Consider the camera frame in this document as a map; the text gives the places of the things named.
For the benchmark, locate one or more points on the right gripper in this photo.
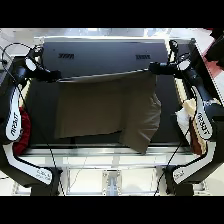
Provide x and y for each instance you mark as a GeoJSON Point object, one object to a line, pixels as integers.
{"type": "Point", "coordinates": [161, 68]}

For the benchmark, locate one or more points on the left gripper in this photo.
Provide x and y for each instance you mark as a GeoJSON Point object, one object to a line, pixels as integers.
{"type": "Point", "coordinates": [48, 75]}

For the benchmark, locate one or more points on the grey-brown shirt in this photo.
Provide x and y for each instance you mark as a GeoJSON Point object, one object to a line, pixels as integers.
{"type": "Point", "coordinates": [100, 110]}

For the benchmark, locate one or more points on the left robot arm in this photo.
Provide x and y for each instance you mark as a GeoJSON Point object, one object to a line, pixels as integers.
{"type": "Point", "coordinates": [15, 120]}

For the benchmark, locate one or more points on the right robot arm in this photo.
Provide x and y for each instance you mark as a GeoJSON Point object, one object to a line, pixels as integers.
{"type": "Point", "coordinates": [202, 124]}

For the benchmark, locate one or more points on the white garment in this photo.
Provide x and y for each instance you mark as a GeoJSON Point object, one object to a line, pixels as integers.
{"type": "Point", "coordinates": [182, 125]}

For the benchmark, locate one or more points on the red garment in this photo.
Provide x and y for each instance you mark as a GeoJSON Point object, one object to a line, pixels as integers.
{"type": "Point", "coordinates": [24, 133]}

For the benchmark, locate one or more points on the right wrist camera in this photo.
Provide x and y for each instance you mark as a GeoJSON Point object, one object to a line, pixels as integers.
{"type": "Point", "coordinates": [173, 45]}

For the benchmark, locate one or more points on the silver frame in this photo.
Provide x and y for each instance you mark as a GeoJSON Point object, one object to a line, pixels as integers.
{"type": "Point", "coordinates": [111, 181]}

